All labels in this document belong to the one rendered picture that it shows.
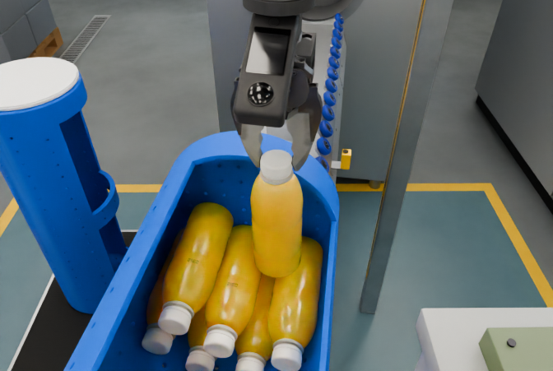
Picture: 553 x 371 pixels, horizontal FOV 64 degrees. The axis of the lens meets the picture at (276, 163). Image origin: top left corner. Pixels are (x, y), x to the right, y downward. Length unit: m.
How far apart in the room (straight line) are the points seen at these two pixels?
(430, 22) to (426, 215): 1.38
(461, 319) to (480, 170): 2.21
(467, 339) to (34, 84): 1.15
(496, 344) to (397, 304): 1.46
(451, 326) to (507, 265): 1.73
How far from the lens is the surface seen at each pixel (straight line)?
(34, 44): 3.96
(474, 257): 2.25
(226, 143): 0.63
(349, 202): 2.33
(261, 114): 0.39
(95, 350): 0.48
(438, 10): 1.13
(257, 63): 0.42
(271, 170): 0.52
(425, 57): 1.18
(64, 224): 1.48
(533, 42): 2.76
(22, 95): 1.29
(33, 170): 1.35
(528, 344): 0.54
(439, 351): 0.54
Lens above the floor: 1.60
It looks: 39 degrees down
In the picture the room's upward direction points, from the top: straight up
